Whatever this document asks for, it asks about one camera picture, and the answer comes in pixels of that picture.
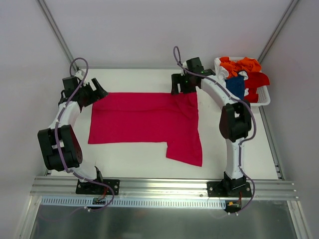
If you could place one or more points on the aluminium frame post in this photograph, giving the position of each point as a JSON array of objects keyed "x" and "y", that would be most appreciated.
[
  {"x": 279, "y": 27},
  {"x": 55, "y": 29}
]

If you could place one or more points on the blue t shirt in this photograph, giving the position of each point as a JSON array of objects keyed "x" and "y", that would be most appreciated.
[{"x": 236, "y": 86}]

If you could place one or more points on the red t shirt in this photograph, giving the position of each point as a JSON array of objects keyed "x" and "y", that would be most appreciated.
[{"x": 254, "y": 81}]

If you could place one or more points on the white plastic laundry basket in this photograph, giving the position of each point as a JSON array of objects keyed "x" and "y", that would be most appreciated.
[{"x": 264, "y": 98}]

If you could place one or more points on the left aluminium frame post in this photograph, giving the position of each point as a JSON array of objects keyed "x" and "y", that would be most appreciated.
[{"x": 55, "y": 29}]

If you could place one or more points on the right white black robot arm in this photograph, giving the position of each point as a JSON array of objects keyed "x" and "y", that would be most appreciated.
[{"x": 234, "y": 126}]

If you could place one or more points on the right aluminium frame post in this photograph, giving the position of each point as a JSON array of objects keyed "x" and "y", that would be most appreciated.
[{"x": 279, "y": 27}]

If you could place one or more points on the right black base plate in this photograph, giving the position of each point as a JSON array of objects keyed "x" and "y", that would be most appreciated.
[{"x": 222, "y": 189}]

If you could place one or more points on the orange t shirt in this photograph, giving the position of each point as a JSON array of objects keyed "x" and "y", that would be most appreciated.
[{"x": 244, "y": 64}]

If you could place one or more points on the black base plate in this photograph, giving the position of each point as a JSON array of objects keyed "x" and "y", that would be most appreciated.
[
  {"x": 112, "y": 185},
  {"x": 222, "y": 189}
]

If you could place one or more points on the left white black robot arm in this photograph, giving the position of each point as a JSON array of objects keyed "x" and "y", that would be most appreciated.
[{"x": 59, "y": 146}]

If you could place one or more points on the aluminium mounting rail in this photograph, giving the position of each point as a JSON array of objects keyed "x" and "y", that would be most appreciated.
[{"x": 165, "y": 188}]

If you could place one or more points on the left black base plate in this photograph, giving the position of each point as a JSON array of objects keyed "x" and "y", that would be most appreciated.
[{"x": 112, "y": 185}]

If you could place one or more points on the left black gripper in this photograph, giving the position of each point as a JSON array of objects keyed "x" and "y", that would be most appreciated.
[{"x": 92, "y": 90}]

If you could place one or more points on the crimson pink t shirt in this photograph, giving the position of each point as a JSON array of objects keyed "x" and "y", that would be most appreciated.
[{"x": 150, "y": 118}]

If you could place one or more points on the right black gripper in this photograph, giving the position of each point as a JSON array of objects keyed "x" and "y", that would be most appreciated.
[{"x": 180, "y": 82}]

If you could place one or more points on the white slotted cable duct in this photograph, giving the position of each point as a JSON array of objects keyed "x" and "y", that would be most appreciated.
[{"x": 134, "y": 202}]

